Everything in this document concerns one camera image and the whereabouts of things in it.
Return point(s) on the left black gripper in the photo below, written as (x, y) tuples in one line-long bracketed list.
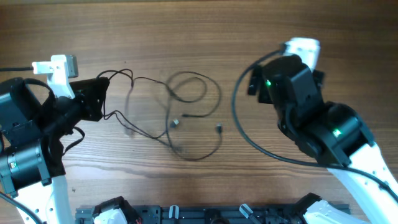
[(90, 98)]

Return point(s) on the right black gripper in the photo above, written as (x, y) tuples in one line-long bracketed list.
[(254, 81)]

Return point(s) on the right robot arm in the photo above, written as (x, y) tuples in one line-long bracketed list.
[(331, 134)]

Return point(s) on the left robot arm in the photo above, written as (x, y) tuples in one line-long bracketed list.
[(32, 172)]

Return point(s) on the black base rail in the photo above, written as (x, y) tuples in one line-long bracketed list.
[(154, 214)]

